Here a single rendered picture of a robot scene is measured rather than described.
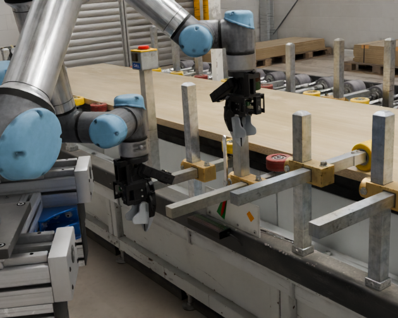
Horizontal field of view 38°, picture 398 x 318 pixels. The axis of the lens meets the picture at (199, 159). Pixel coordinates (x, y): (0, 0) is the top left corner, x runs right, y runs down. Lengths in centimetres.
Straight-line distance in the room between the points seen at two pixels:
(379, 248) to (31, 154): 86
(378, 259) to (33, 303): 80
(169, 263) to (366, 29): 815
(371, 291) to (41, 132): 89
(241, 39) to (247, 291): 116
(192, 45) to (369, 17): 912
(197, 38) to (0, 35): 810
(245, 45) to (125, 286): 177
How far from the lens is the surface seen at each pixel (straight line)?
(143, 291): 294
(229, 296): 247
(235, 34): 151
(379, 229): 143
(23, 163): 95
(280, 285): 180
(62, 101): 136
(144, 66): 207
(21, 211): 116
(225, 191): 167
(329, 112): 241
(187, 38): 137
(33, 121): 95
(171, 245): 273
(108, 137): 131
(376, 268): 148
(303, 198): 158
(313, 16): 1124
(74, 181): 153
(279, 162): 177
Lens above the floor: 144
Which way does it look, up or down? 17 degrees down
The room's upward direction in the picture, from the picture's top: 4 degrees counter-clockwise
